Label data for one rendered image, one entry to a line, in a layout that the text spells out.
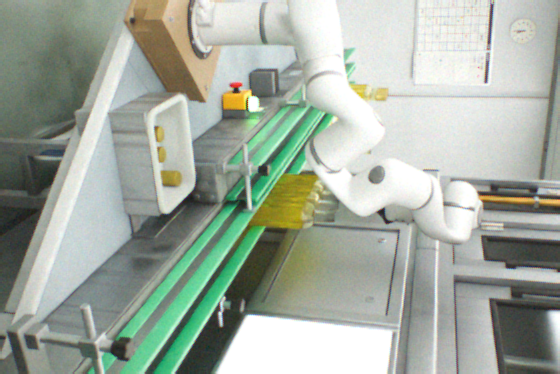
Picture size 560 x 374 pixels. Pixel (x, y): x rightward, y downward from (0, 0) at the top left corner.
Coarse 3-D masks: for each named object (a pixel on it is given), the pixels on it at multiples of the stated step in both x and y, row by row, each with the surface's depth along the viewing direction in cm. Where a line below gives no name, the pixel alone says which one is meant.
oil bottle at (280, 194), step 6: (270, 192) 147; (276, 192) 147; (282, 192) 147; (288, 192) 147; (294, 192) 147; (300, 192) 146; (306, 192) 146; (312, 192) 146; (270, 198) 145; (276, 198) 145; (282, 198) 144; (288, 198) 144; (294, 198) 143; (300, 198) 143; (306, 198) 143; (312, 198) 143; (318, 198) 144; (318, 204) 144
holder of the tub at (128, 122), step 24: (144, 96) 122; (168, 96) 120; (120, 120) 110; (144, 120) 109; (120, 144) 112; (144, 144) 111; (120, 168) 115; (144, 168) 113; (144, 192) 115; (168, 216) 128
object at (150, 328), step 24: (264, 192) 144; (240, 216) 131; (216, 240) 122; (192, 264) 113; (216, 264) 112; (168, 288) 104; (192, 288) 104; (144, 312) 98; (168, 312) 97; (120, 336) 92; (144, 336) 92; (168, 336) 92; (144, 360) 86
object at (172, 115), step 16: (176, 96) 119; (160, 112) 125; (176, 112) 124; (176, 128) 126; (160, 144) 128; (176, 144) 127; (176, 160) 129; (192, 160) 128; (160, 176) 113; (192, 176) 129; (160, 192) 114; (176, 192) 125; (160, 208) 115
